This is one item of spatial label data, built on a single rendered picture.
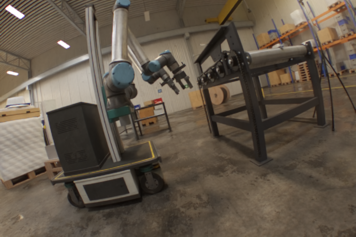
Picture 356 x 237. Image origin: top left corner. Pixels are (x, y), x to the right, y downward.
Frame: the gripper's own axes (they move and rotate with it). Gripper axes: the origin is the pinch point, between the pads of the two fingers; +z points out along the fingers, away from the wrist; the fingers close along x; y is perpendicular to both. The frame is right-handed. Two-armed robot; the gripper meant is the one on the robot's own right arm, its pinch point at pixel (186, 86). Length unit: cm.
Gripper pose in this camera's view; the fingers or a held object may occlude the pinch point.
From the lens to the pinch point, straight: 131.3
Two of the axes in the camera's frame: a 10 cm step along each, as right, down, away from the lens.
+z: 5.5, 7.9, 2.6
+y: -7.3, 6.1, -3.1
